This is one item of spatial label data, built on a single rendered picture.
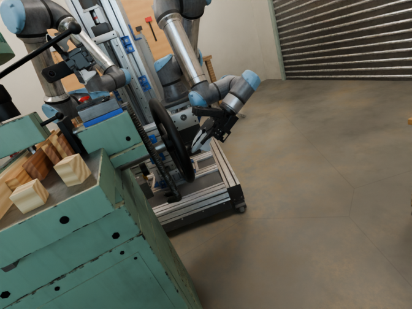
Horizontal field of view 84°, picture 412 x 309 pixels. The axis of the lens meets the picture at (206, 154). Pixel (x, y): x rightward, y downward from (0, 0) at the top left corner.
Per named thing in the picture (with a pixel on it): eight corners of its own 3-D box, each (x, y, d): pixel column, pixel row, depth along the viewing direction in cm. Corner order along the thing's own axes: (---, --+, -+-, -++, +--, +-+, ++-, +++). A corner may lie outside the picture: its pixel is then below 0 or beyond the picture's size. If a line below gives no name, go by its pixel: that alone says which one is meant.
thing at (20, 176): (28, 192, 47) (15, 177, 45) (18, 197, 46) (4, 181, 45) (70, 134, 94) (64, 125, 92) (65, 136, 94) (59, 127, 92)
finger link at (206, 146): (203, 161, 86) (218, 141, 85) (192, 153, 83) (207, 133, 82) (200, 158, 88) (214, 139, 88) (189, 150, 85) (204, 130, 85)
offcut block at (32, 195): (49, 194, 42) (37, 178, 41) (45, 203, 39) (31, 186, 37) (29, 203, 41) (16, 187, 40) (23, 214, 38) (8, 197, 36)
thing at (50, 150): (63, 164, 57) (51, 147, 55) (56, 167, 56) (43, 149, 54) (75, 143, 75) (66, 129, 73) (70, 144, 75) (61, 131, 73)
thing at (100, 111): (123, 111, 59) (113, 91, 57) (81, 129, 57) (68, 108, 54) (121, 106, 71) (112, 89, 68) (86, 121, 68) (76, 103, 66)
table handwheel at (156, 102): (201, 160, 56) (152, 75, 64) (123, 200, 51) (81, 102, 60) (198, 187, 83) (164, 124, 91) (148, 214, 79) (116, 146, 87)
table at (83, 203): (164, 187, 43) (151, 160, 40) (-11, 276, 36) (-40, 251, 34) (135, 125, 96) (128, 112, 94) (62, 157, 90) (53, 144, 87)
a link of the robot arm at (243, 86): (253, 81, 90) (266, 83, 83) (236, 103, 91) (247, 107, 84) (241, 67, 86) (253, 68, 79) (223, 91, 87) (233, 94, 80)
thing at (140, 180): (155, 195, 101) (147, 181, 97) (129, 209, 98) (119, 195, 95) (152, 187, 108) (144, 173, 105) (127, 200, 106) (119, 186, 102)
